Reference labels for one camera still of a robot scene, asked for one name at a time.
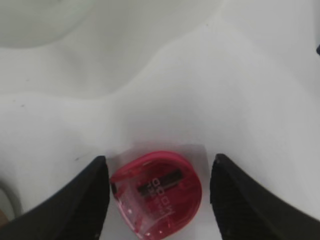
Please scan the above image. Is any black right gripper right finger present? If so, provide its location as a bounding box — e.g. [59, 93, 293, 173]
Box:
[210, 153, 320, 240]

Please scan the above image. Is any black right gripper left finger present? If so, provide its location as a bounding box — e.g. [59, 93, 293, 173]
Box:
[0, 156, 110, 240]

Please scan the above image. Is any pink pencil sharpener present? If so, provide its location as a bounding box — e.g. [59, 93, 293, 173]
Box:
[110, 151, 203, 240]

